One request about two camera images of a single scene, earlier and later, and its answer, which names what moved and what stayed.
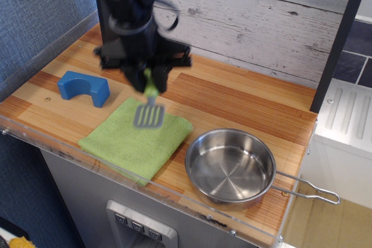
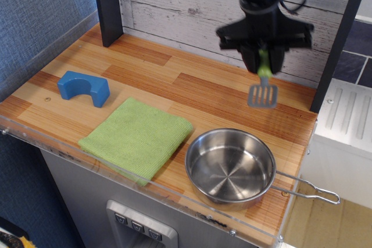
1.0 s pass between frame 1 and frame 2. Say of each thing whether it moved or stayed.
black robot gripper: moved
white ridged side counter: stayed
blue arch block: stayed
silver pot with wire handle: stayed
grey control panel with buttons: stayed
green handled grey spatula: moved
